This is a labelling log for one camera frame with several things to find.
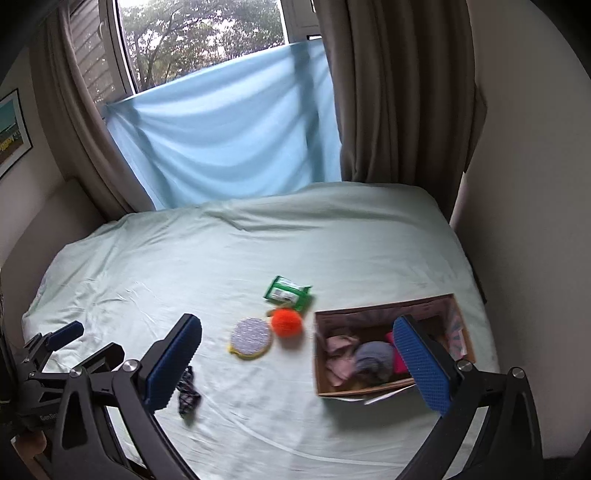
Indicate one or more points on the black patterned scrunchie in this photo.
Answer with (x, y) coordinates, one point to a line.
(188, 396)

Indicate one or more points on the grey blue sock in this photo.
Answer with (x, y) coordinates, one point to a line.
(374, 362)

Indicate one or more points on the round yellow grey scrubber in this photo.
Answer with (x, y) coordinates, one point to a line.
(250, 339)

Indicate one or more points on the window with white frame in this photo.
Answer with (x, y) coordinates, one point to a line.
(126, 47)

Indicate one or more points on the beige headboard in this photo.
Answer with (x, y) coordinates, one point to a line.
(67, 216)

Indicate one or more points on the pink sponge block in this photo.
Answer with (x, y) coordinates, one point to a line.
(399, 366)

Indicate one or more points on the brown right curtain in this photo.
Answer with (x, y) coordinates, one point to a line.
(407, 104)

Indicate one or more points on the brown left curtain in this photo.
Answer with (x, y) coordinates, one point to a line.
(81, 145)

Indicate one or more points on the pink fabric scrunchie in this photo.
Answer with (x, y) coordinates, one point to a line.
(341, 358)

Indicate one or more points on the open cardboard box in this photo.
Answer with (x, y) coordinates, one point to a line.
(441, 319)

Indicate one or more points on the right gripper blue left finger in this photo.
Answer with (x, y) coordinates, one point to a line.
(85, 444)

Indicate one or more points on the green wet wipes pack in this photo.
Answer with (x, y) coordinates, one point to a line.
(285, 291)

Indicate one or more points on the person's left hand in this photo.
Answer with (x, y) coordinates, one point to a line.
(30, 445)

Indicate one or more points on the orange pom-pom ball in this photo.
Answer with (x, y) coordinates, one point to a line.
(286, 323)

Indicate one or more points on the brown curtain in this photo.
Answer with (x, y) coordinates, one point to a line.
(407, 104)
(81, 145)

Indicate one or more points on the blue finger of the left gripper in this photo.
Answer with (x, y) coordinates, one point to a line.
(103, 361)
(57, 336)

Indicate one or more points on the framed wall picture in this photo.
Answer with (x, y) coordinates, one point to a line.
(15, 140)

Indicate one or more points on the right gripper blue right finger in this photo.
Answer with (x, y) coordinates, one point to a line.
(508, 445)

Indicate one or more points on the light green bed sheet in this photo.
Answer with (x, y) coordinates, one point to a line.
(355, 245)

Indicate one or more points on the light blue hanging cloth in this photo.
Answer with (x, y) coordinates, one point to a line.
(263, 124)

